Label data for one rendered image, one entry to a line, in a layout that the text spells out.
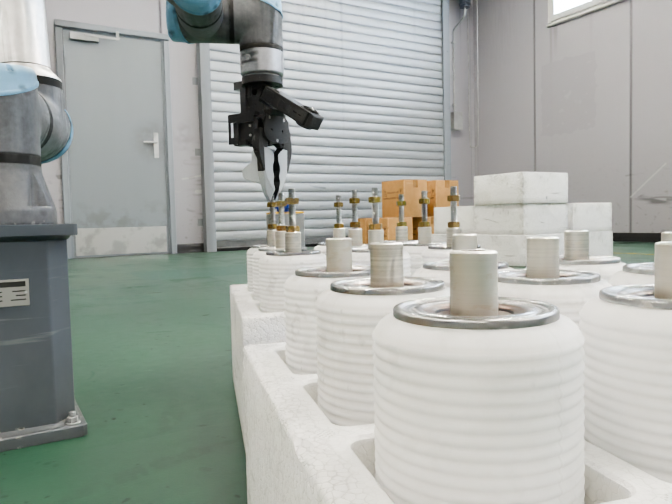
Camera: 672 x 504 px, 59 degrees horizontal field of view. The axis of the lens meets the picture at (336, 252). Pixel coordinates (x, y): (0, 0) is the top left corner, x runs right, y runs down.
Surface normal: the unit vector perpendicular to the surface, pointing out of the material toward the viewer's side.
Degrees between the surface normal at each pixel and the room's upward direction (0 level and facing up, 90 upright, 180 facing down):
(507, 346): 58
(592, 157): 90
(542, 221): 90
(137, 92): 90
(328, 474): 0
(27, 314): 90
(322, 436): 0
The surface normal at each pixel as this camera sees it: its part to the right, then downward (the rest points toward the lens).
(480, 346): -0.16, -0.49
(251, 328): 0.22, 0.05
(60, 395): 0.97, -0.01
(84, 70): 0.51, 0.04
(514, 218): -0.85, 0.05
